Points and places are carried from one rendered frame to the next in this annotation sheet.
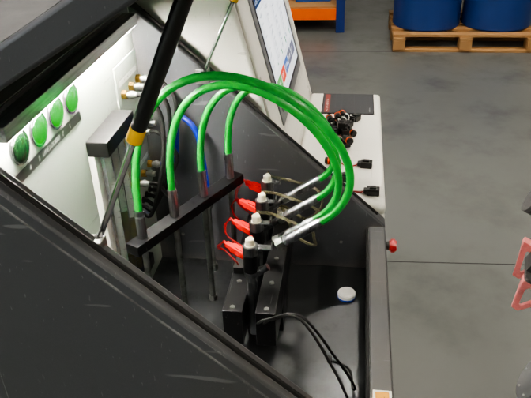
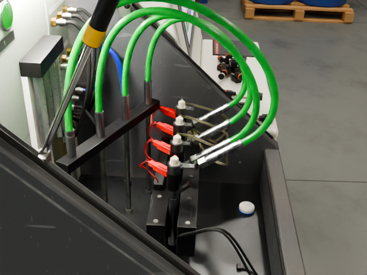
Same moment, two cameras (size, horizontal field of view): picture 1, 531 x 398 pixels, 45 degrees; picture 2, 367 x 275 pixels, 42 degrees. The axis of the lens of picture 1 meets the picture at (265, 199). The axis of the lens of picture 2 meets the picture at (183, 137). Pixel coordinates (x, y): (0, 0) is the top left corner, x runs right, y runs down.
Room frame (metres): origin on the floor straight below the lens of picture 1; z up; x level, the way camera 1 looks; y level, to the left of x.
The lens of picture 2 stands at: (0.20, 0.10, 1.62)
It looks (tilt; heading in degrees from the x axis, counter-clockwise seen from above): 31 degrees down; 353
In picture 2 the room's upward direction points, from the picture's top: 2 degrees clockwise
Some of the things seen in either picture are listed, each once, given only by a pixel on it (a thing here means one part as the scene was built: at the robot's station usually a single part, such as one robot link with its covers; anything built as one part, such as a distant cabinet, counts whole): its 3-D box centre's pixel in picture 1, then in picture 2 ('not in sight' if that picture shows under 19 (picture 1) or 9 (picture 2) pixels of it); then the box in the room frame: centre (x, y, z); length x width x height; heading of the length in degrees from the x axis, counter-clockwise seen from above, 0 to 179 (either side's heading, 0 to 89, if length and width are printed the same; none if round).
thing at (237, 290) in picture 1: (261, 286); (176, 201); (1.08, 0.01, 0.91); 0.34 x 0.10 x 0.15; 171
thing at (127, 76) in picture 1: (141, 129); (67, 57); (1.24, 0.26, 1.20); 0.13 x 0.03 x 0.31; 171
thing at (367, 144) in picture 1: (341, 144); (232, 79); (1.63, -0.22, 0.97); 0.70 x 0.22 x 0.03; 171
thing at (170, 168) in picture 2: (257, 290); (178, 205); (0.96, 0.02, 0.99); 0.05 x 0.03 x 0.21; 81
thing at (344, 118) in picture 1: (342, 125); (232, 64); (1.67, -0.22, 1.01); 0.23 x 0.11 x 0.06; 171
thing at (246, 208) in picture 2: (346, 294); (246, 208); (1.13, -0.17, 0.84); 0.04 x 0.04 x 0.01
